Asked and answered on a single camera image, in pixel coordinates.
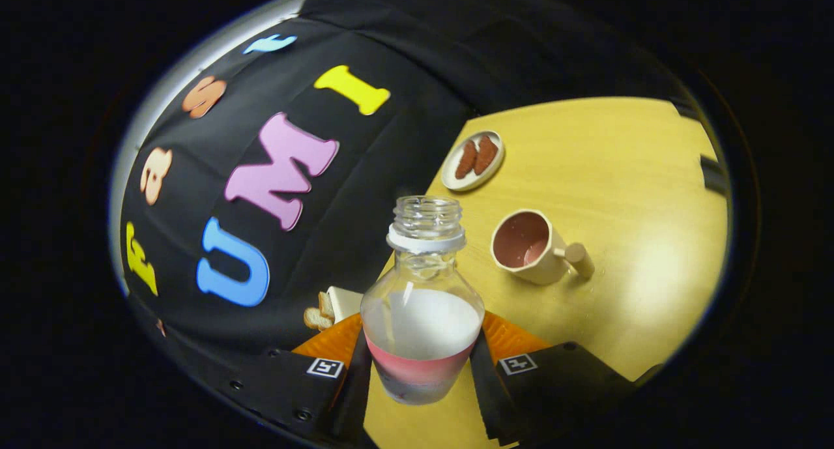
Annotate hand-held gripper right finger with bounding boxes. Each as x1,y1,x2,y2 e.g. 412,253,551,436
470,311,636,446

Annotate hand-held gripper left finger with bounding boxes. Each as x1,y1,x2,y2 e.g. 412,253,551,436
225,312,372,446

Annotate clear plastic juice bottle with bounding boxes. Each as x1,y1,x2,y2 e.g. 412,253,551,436
360,196,486,406

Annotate beige cup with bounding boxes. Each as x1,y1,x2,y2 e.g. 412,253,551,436
490,209,596,286

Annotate white toaster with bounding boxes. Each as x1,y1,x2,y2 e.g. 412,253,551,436
326,285,364,324

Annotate white oval plate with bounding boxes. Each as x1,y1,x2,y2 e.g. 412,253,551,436
441,130,506,192

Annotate red sausage piece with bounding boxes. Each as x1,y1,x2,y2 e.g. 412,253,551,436
455,141,478,180
474,135,499,175

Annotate wooden table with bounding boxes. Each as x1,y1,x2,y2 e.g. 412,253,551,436
362,96,729,449

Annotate black backdrop cloth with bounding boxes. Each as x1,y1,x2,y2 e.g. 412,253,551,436
117,0,698,398

